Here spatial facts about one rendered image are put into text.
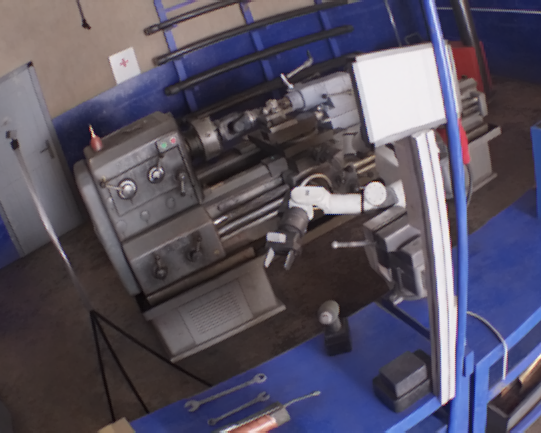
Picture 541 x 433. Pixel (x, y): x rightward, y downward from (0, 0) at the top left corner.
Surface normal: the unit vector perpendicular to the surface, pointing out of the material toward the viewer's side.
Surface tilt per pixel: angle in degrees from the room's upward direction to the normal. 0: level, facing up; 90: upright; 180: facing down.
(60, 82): 90
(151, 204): 90
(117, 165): 90
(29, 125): 90
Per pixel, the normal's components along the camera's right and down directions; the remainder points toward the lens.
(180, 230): -0.04, -0.57
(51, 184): 0.40, 0.29
